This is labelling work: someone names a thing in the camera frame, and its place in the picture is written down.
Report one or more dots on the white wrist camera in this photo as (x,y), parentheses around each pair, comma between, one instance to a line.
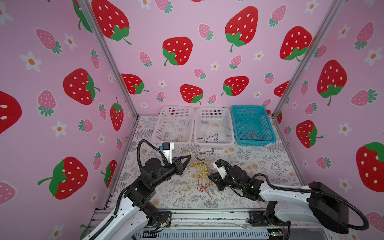
(166,149)
(222,168)

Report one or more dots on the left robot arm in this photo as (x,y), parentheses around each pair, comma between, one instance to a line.
(135,198)

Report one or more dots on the white plastic basket middle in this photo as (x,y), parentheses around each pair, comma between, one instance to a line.
(213,127)

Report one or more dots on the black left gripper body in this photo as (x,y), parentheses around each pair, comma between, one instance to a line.
(167,172)

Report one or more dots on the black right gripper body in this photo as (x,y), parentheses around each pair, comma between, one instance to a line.
(227,182)

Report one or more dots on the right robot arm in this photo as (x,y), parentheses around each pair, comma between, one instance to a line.
(315,203)

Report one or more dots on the aluminium frame post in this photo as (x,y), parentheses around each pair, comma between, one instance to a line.
(327,22)
(107,21)

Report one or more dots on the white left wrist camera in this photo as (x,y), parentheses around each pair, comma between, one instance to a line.
(166,149)

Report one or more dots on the aluminium frame post right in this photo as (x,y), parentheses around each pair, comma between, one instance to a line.
(327,22)

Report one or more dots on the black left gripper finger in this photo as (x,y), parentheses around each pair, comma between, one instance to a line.
(184,165)
(183,160)

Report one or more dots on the teal plastic basket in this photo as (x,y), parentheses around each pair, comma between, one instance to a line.
(252,126)

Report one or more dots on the aluminium frame post left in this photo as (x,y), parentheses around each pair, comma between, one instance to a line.
(107,21)

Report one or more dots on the white plastic basket left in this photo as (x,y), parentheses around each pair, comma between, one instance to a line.
(175,124)

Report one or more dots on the white plastic basket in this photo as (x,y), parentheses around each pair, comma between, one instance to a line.
(175,124)
(213,127)

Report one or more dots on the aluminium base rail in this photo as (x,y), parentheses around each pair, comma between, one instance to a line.
(201,224)

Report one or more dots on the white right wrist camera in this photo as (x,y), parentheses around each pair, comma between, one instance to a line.
(222,168)

